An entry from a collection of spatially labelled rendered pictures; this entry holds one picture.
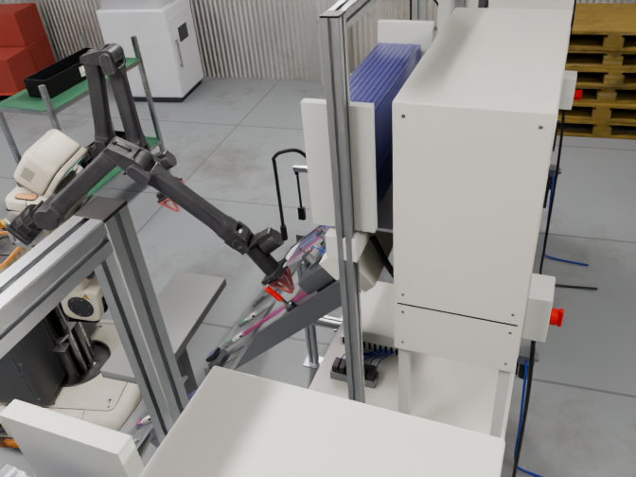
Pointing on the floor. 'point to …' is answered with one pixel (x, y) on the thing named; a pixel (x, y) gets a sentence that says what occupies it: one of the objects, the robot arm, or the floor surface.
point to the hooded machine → (155, 44)
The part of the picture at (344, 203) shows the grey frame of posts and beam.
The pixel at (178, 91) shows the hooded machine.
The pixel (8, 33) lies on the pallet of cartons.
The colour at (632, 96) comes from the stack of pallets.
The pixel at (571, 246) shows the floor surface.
